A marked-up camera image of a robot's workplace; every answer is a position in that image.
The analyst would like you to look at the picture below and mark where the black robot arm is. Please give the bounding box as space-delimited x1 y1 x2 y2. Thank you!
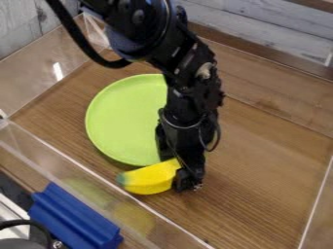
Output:
79 0 225 192

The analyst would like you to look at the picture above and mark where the blue plastic clamp block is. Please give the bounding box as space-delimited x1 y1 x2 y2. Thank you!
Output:
28 183 123 249

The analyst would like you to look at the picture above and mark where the green round plate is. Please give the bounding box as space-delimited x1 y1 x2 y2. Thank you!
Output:
84 74 167 167

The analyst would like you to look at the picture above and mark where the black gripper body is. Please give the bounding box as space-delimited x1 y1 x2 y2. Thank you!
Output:
155 108 222 178

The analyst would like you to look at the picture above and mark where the clear acrylic front wall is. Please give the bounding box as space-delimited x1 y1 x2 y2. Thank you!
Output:
0 120 214 249

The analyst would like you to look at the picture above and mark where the yellow toy banana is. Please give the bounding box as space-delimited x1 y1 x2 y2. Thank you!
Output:
116 159 181 196

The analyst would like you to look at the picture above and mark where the black cable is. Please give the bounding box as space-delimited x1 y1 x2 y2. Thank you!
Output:
44 0 134 70

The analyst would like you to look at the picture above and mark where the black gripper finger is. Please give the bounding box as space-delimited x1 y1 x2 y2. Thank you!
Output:
173 168 205 193

